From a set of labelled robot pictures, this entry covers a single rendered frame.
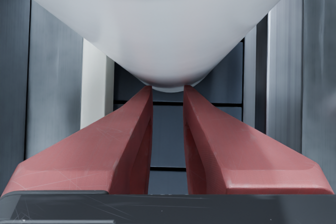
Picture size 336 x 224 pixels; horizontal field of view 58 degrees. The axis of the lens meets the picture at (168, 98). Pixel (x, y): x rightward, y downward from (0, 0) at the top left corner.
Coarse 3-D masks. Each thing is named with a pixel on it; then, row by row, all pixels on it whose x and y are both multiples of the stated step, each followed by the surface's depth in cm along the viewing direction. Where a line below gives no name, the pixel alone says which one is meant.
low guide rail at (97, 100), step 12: (84, 48) 15; (96, 48) 14; (84, 60) 14; (96, 60) 14; (108, 60) 15; (84, 72) 14; (96, 72) 14; (108, 72) 15; (84, 84) 14; (96, 84) 14; (108, 84) 15; (84, 96) 14; (96, 96) 14; (108, 96) 15; (84, 108) 14; (96, 108) 14; (108, 108) 15; (84, 120) 14
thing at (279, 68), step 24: (288, 0) 10; (264, 24) 10; (288, 24) 10; (264, 48) 10; (288, 48) 10; (264, 72) 10; (288, 72) 10; (264, 96) 10; (288, 96) 10; (264, 120) 10; (288, 120) 10; (288, 144) 10
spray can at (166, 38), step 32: (64, 0) 3; (96, 0) 2; (128, 0) 2; (160, 0) 2; (192, 0) 2; (224, 0) 3; (256, 0) 3; (96, 32) 4; (128, 32) 3; (160, 32) 3; (192, 32) 4; (224, 32) 4; (128, 64) 7; (160, 64) 6; (192, 64) 7
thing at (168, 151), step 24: (240, 48) 18; (120, 72) 18; (216, 72) 18; (240, 72) 18; (120, 96) 18; (168, 96) 18; (216, 96) 18; (240, 96) 18; (168, 120) 18; (240, 120) 18; (168, 144) 18; (168, 168) 18; (168, 192) 18
